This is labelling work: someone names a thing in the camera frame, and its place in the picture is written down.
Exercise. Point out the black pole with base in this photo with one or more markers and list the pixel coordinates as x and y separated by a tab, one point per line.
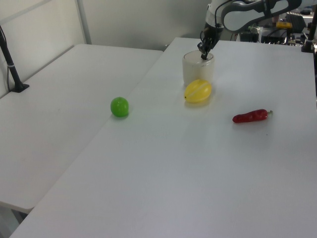
12	69

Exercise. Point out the red toy chili pepper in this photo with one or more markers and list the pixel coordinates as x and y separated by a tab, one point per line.
247	117

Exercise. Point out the black electronics box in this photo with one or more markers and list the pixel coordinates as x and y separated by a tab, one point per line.
248	36

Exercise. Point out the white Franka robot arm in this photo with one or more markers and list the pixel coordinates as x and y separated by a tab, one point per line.
237	19

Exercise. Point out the white cylindrical cup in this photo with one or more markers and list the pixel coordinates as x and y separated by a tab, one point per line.
195	69

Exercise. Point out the yellow handheld device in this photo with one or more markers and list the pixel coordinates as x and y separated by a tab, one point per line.
284	24

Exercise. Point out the green toy lime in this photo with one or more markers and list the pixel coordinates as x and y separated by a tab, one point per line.
120	107

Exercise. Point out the black camera stand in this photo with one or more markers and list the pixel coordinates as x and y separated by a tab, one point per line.
308	45

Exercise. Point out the yellow toy melon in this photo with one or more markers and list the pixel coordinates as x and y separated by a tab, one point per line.
198	91

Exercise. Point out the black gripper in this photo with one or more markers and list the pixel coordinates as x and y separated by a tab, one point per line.
211	34

